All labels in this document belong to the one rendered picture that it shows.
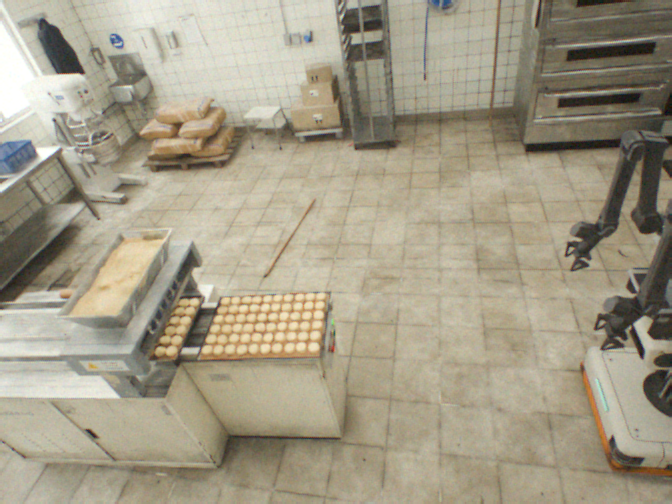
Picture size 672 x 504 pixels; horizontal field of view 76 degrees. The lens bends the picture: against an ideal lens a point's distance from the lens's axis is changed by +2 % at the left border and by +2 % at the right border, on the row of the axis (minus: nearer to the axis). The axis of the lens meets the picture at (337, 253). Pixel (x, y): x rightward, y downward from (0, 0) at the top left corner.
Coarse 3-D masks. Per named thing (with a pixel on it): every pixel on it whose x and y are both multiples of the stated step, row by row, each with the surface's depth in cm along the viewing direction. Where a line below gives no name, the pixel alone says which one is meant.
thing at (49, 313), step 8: (208, 304) 226; (216, 304) 226; (0, 312) 248; (8, 312) 247; (16, 312) 246; (24, 312) 245; (32, 312) 243; (40, 312) 242; (48, 312) 242; (56, 312) 241; (200, 312) 229; (208, 312) 228; (0, 320) 251; (8, 320) 250
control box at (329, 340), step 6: (330, 312) 217; (330, 318) 214; (330, 324) 211; (330, 330) 209; (336, 330) 225; (330, 336) 209; (330, 342) 208; (330, 348) 208; (330, 354) 207; (324, 360) 204; (330, 360) 206; (330, 366) 207
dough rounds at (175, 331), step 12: (180, 300) 230; (192, 300) 228; (180, 312) 222; (192, 312) 221; (168, 324) 219; (180, 324) 218; (168, 336) 211; (180, 336) 211; (156, 348) 207; (168, 348) 205
